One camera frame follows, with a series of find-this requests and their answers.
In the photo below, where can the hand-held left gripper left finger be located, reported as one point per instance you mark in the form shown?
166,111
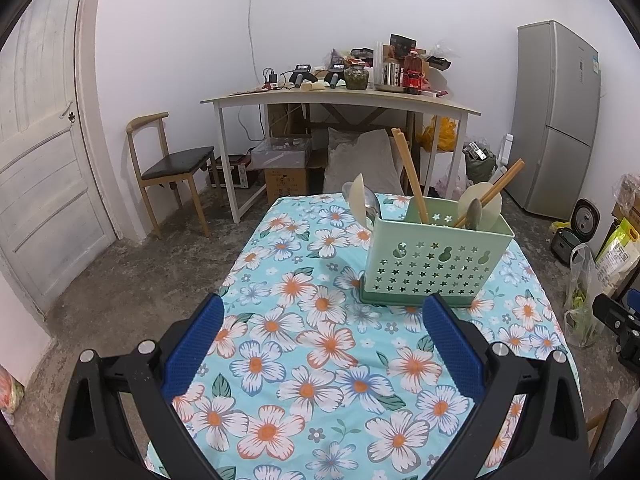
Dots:
192,345

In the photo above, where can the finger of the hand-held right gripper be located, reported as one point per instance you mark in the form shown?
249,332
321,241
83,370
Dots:
612,310

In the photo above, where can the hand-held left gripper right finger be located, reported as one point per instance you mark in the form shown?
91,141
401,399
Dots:
452,347

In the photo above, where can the green plastic utensil holder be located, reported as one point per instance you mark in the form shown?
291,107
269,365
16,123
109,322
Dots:
425,260

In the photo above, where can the metal spoon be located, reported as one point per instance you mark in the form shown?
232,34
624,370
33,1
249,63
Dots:
473,212
371,202

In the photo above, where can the beige plastic spoon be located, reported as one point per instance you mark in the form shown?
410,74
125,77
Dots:
492,210
354,195

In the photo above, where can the wooden chopstick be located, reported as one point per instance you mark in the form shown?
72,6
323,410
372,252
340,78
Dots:
495,187
405,170
414,170
500,172

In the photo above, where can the clear plastic bag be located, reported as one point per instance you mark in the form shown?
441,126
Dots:
585,300

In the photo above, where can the yellow-green sack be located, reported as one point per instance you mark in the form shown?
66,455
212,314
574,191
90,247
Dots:
617,260

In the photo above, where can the black rice cooker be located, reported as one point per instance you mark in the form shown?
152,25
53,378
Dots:
567,247

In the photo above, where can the floral blue blanket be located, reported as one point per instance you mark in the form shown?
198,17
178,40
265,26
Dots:
300,310

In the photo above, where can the toaster oven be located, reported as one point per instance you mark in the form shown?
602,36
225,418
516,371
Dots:
230,172

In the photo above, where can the brown cardboard box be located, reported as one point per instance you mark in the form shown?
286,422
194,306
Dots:
285,185

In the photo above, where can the wooden chair with dark seat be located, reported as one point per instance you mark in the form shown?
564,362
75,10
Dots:
175,160

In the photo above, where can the printed plastic bag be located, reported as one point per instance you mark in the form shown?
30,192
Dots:
11,390

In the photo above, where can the dark green bag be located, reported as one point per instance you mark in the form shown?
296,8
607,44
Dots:
480,162

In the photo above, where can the grey refrigerator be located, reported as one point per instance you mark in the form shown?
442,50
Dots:
555,110

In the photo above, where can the grey pillow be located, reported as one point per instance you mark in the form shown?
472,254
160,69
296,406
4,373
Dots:
360,160

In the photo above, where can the yellow plastic bag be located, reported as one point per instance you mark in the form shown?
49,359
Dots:
440,135

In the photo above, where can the white panel door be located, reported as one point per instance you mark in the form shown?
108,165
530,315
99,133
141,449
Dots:
45,160

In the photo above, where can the red bottle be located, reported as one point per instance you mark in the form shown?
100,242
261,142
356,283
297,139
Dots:
412,75

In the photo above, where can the white table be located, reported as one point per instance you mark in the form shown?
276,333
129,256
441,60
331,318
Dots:
325,100

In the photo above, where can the metal canister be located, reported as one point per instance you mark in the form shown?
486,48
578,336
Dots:
392,72

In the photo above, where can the glass jar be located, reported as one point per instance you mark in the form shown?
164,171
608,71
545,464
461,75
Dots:
357,77

